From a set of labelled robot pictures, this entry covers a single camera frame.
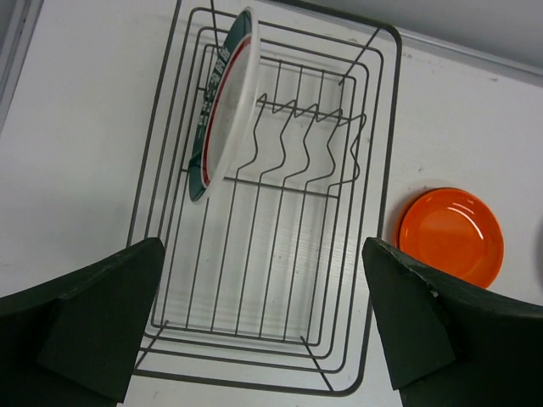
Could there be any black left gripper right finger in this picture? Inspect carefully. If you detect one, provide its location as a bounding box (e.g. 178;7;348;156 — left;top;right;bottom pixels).
362;237;542;406

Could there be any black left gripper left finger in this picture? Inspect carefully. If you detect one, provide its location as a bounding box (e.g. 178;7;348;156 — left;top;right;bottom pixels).
1;237;165;406

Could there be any orange plate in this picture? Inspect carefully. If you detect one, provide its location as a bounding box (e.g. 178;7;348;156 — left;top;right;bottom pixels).
394;187;505;288

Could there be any white plate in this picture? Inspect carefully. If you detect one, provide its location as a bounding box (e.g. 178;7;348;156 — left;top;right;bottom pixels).
188;7;260;204

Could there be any wire dish rack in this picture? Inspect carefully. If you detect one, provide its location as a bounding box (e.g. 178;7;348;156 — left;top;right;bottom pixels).
127;1;402;397

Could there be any aluminium table edge rail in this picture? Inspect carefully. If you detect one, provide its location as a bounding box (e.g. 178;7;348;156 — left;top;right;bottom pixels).
279;1;542;87

